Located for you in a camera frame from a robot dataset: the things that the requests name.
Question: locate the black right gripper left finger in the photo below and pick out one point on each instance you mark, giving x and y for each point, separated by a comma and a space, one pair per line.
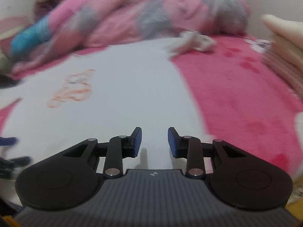
71, 177

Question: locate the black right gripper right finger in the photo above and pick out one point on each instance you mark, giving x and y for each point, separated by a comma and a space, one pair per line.
233, 175

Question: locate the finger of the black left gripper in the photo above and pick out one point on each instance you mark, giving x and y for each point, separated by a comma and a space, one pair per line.
8, 141

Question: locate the white fleece garment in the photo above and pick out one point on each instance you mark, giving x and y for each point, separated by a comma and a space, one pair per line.
102, 95

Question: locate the cream folded clothes stack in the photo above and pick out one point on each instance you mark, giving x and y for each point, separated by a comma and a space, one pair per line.
284, 54

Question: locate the black garment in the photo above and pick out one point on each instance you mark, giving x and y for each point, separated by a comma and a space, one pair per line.
7, 82

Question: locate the pink floral bed sheet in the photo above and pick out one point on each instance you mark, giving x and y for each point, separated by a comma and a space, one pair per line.
241, 101

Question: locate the blue striped pillow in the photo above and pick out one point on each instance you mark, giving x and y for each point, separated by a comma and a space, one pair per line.
27, 40

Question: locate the pink bed headboard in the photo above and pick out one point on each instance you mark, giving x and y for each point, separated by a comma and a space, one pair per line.
12, 25

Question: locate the pink grey patchwork quilt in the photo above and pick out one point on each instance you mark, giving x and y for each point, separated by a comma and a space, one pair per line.
98, 23

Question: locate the small white crumpled cloth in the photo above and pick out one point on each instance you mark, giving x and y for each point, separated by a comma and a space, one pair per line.
189, 41

